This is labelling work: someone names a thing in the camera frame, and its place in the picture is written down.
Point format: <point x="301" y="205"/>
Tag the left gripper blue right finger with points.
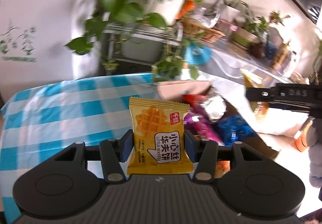
<point x="192" y="146"/>

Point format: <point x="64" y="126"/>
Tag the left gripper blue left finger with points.
<point x="126" y="145"/>

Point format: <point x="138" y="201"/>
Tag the purple snack bag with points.
<point x="198" y="125"/>

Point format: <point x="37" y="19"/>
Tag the yellow waffle packet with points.
<point x="253" y="92"/>
<point x="159" y="143"/>

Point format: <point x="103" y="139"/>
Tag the red snack bag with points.
<point x="195" y="101"/>

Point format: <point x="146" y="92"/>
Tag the silver foil snack packet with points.
<point x="215" y="106"/>

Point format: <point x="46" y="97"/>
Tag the blue snack bag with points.
<point x="234" y="128"/>

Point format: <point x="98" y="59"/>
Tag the orange smiley toy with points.
<point x="301" y="138"/>

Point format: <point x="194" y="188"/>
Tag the golden bottle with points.
<point x="280" y="55"/>

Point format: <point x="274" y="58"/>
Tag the cardboard box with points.
<point x="212" y="126"/>

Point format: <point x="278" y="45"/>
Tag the brown clay teapot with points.
<point x="257" y="50"/>

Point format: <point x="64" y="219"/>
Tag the green striped pot plant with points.
<point x="256" y="29"/>

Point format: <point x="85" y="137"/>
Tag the blue checkered tablecloth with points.
<point x="41" y="121"/>

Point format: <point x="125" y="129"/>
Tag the white metal plant stand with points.
<point x="134" y="48"/>

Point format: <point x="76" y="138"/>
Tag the pink plastic container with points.
<point x="226" y="28"/>

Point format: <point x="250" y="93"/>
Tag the wicker basket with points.
<point x="196" y="30"/>

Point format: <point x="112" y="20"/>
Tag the orange carrot toy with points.
<point x="186" y="8"/>

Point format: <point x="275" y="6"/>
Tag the pothos plant white pot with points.
<point x="141" y="7"/>

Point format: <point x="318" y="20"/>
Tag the white refrigerator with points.
<point x="34" y="35"/>

